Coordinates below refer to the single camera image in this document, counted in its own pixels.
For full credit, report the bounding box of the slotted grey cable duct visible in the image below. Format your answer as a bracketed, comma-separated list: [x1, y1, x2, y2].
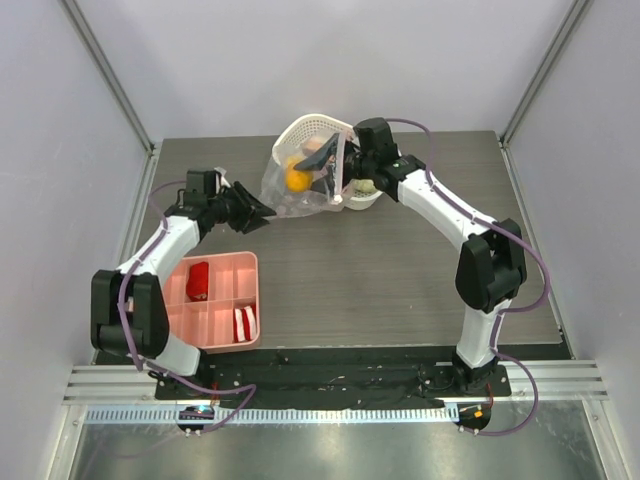
[84, 404, 459, 426]

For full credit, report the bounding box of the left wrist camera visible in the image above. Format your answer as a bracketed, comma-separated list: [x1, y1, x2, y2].
[183, 169, 229, 203]

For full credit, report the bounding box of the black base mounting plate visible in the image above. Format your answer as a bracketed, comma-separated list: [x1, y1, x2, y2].
[154, 363, 510, 401]

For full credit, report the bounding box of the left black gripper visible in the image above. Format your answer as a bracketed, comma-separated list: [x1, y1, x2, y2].
[208, 182, 275, 234]

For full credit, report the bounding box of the orange fake fruit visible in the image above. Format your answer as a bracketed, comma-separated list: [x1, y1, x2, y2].
[285, 169, 313, 193]

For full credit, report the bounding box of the white perforated plastic basket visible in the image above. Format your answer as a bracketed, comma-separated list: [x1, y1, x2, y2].
[271, 113, 382, 211]

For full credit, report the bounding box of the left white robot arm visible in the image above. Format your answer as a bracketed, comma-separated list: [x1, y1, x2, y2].
[90, 171, 276, 399]

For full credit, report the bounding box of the right aluminium corner post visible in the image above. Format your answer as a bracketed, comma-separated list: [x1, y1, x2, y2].
[499, 0, 593, 149]

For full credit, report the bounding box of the green fake lettuce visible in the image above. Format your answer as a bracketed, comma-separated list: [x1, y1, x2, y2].
[353, 179, 377, 195]

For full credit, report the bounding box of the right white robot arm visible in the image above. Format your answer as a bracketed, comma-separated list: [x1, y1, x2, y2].
[295, 114, 527, 395]

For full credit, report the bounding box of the red plush fake food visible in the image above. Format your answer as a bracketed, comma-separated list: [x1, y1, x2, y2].
[185, 262, 209, 302]

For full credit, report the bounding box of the red white striped fake food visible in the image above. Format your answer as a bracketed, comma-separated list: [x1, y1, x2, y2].
[233, 305, 259, 343]

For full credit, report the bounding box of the aluminium corner post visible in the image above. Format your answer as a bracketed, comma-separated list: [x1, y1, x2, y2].
[499, 0, 593, 149]
[59, 0, 154, 154]

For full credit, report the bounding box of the aluminium front rail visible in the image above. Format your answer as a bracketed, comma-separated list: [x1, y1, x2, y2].
[62, 360, 610, 404]

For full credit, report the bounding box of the left aluminium corner post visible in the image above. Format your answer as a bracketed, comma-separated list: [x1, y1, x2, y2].
[59, 0, 154, 154]

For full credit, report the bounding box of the clear pink zip top bag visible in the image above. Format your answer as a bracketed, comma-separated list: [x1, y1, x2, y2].
[259, 129, 358, 218]

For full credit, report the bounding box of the pink divided organizer tray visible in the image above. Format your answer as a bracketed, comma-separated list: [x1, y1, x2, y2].
[163, 251, 261, 353]

